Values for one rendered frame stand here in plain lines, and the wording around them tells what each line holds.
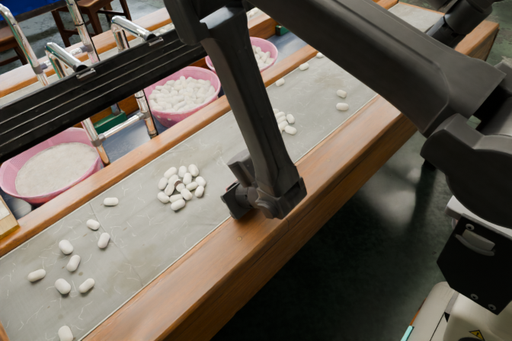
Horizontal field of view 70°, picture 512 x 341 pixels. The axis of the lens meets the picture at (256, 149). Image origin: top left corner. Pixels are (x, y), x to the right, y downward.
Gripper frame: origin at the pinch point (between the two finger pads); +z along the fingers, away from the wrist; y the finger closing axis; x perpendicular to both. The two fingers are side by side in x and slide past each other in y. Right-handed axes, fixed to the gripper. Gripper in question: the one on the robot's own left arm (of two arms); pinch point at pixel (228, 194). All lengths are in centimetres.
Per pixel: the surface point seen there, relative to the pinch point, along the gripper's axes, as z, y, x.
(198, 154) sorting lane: 14.6, -4.6, -10.6
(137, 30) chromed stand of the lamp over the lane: -7.7, 0.7, -41.6
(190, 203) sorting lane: 5.1, 7.6, -2.8
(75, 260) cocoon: 7.7, 34.6, -7.4
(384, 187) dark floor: 46, -90, 60
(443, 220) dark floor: 24, -91, 79
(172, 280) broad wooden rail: -7.7, 22.8, 4.6
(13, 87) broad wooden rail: 71, 19, -61
